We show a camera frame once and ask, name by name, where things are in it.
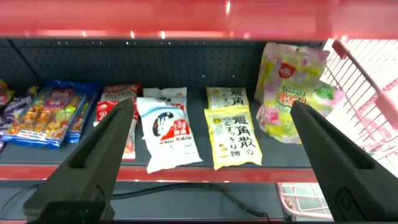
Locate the red and white candy bag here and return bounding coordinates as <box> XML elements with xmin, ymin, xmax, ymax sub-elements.
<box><xmin>93</xmin><ymin>100</ymin><xmax>138</xmax><ymax>162</ymax></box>
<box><xmin>99</xmin><ymin>82</ymin><xmax>142</xmax><ymax>103</ymax></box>

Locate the yellow candy bag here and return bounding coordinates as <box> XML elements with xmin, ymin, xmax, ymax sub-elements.
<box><xmin>203</xmin><ymin>106</ymin><xmax>263</xmax><ymax>171</ymax></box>
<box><xmin>205</xmin><ymin>86</ymin><xmax>250</xmax><ymax>110</ymax></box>

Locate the black and red shop shelf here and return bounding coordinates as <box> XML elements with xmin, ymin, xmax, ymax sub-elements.
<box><xmin>0</xmin><ymin>0</ymin><xmax>398</xmax><ymax>224</ymax></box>

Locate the green and pink candy bag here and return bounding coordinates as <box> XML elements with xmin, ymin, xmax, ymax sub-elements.
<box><xmin>254</xmin><ymin>42</ymin><xmax>330</xmax><ymax>104</ymax></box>
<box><xmin>256</xmin><ymin>78</ymin><xmax>346</xmax><ymax>145</ymax></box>

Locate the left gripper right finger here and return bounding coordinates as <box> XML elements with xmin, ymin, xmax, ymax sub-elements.
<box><xmin>290</xmin><ymin>100</ymin><xmax>398</xmax><ymax>222</ymax></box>

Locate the black cable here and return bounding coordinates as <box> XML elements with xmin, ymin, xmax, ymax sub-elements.
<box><xmin>111</xmin><ymin>182</ymin><xmax>270</xmax><ymax>220</ymax></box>

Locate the pink shopping cart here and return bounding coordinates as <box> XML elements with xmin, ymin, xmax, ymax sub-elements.
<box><xmin>275</xmin><ymin>39</ymin><xmax>398</xmax><ymax>221</ymax></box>

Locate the blue candy bag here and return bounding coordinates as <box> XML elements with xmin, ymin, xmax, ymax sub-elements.
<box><xmin>46</xmin><ymin>79</ymin><xmax>102</xmax><ymax>144</ymax></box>
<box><xmin>1</xmin><ymin>87</ymin><xmax>87</xmax><ymax>150</ymax></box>

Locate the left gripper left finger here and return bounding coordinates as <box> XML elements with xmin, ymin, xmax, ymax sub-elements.
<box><xmin>22</xmin><ymin>97</ymin><xmax>136</xmax><ymax>222</ymax></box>

